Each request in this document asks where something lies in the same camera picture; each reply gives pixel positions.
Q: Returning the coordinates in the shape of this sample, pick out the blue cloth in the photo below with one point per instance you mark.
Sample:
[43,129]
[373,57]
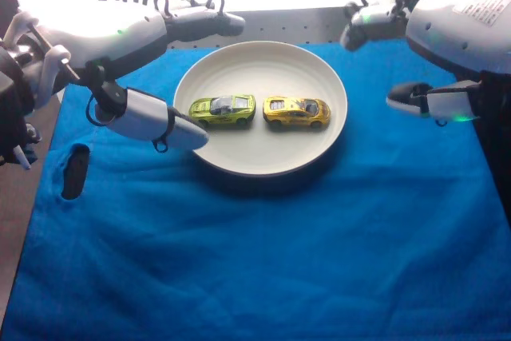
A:
[255,257]

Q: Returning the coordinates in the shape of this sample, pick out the white round plate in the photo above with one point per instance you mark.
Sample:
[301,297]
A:
[259,149]

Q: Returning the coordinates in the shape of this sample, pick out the green toy car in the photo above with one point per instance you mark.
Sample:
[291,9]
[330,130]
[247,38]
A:
[223,111]

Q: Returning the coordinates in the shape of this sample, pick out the yellow toy car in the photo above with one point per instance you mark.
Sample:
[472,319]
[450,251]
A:
[297,113]

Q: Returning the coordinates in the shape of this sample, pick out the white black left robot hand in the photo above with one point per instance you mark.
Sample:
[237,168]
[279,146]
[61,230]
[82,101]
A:
[112,37]

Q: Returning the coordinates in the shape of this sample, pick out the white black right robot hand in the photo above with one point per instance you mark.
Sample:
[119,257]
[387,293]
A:
[459,25]

